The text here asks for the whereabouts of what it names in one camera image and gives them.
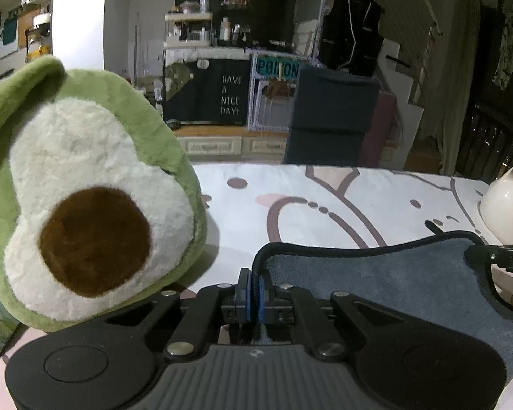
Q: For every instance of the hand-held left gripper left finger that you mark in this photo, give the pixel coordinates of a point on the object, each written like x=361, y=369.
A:
x=248, y=297

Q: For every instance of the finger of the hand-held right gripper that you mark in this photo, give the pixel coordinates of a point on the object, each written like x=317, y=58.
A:
x=489, y=256

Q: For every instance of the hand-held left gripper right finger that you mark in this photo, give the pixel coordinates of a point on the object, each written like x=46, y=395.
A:
x=261, y=297

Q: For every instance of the grey towel with black edge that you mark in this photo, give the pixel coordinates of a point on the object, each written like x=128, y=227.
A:
x=389, y=279

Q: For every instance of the white cat-shaped ceramic figure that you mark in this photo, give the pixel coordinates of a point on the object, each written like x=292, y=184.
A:
x=506, y=205

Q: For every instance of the white printed bed sheet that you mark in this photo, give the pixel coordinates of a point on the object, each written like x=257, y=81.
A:
x=325, y=209

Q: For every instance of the white drawer cabinet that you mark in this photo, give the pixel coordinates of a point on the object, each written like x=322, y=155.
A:
x=222, y=145

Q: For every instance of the pink board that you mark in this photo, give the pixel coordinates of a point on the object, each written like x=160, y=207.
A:
x=382, y=130

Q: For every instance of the green avocado plush toy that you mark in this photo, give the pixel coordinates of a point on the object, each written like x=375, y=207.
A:
x=89, y=205

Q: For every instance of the black lettered cloth banner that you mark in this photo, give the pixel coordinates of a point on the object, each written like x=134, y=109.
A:
x=205, y=94

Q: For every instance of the teal lettered sign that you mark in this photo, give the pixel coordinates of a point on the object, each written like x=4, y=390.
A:
x=278, y=68

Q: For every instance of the white shelf with bottles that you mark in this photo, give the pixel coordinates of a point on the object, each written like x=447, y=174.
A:
x=205, y=21

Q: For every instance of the teal hanging bag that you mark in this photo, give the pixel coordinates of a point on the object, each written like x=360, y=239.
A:
x=9, y=30

